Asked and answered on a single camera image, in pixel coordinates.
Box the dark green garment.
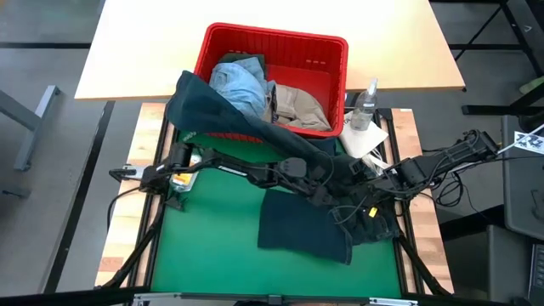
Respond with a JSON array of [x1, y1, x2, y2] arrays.
[[218, 51, 268, 68]]

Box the light wood table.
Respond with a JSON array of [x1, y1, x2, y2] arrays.
[[75, 0, 467, 102]]

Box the white printed tag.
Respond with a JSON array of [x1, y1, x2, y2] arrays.
[[513, 130, 544, 156]]

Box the grey plastic case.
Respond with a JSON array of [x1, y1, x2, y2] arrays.
[[502, 114, 544, 241]]

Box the white cloth tote bag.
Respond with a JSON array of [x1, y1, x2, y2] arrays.
[[338, 110, 397, 172]]

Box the black metal desk frame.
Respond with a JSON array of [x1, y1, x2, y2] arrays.
[[448, 0, 544, 116]]

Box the wipes packet with orange label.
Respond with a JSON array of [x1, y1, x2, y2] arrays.
[[168, 152, 201, 194]]

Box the grey metal table leg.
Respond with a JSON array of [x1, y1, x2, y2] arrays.
[[0, 84, 61, 172]]

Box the black table base bar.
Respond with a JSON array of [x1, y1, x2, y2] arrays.
[[43, 100, 116, 295]]

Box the dark blue jeans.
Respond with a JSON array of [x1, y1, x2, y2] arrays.
[[164, 70, 401, 266]]

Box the red plastic laundry basket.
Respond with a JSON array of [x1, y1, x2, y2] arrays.
[[193, 21, 350, 145]]

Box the beige trousers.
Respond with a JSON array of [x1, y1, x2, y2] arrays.
[[263, 82, 333, 133]]

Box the black metal rig frame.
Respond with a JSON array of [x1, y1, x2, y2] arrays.
[[0, 101, 524, 306]]

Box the clear plastic spray bottle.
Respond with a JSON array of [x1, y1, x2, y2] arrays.
[[348, 78, 380, 132]]

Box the light blue denim garment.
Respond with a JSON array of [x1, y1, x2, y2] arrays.
[[207, 56, 274, 120]]

